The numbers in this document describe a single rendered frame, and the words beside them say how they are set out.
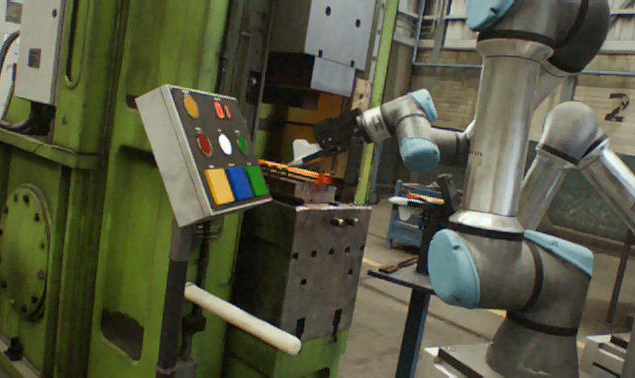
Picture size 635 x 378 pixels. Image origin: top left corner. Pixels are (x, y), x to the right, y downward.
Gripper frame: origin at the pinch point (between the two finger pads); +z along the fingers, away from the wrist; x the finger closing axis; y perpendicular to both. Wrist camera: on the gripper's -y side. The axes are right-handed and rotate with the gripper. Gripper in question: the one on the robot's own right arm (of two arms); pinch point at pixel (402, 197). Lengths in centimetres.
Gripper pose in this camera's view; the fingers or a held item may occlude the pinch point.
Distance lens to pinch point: 159.9
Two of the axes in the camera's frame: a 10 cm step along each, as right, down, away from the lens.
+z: -7.4, -2.0, 6.4
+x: 6.5, 0.0, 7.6
